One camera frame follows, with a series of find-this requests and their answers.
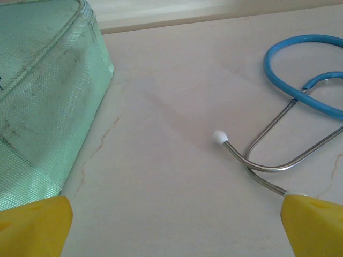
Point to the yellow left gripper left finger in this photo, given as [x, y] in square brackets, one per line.
[32, 230]

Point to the mint green zip case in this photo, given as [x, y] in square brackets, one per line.
[48, 101]

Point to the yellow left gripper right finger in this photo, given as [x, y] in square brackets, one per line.
[316, 230]

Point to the blue stethoscope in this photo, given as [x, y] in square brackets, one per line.
[284, 85]

